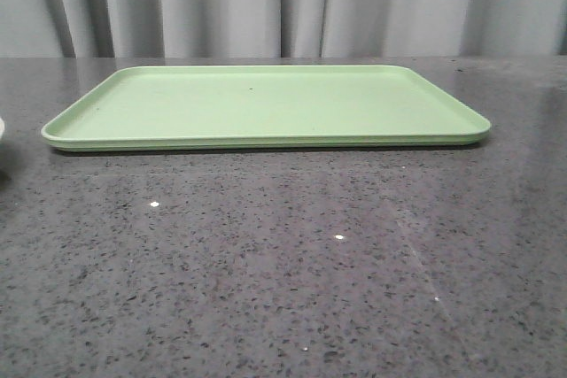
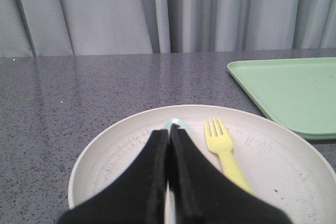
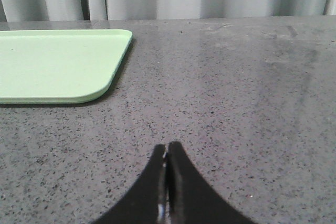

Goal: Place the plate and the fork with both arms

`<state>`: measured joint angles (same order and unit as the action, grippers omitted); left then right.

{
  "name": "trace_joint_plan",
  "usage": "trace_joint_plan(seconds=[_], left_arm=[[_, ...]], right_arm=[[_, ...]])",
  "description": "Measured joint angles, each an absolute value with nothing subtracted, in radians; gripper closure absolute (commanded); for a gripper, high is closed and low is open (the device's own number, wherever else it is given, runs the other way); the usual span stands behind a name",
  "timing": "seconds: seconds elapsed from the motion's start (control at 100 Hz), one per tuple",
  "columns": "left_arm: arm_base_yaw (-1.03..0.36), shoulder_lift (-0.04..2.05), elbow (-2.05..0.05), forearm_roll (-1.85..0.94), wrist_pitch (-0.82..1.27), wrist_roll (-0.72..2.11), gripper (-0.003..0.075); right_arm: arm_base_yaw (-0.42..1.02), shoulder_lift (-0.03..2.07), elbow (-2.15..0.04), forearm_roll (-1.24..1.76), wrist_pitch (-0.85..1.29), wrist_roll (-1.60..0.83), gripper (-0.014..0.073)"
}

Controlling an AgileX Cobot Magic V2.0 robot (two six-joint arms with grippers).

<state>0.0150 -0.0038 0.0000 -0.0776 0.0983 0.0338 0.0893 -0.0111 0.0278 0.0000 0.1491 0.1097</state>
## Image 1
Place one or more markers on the cream round plate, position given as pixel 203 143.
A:
pixel 2 128

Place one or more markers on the light green plastic tray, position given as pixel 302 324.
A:
pixel 254 106

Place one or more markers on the grey curtain backdrop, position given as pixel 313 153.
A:
pixel 281 28

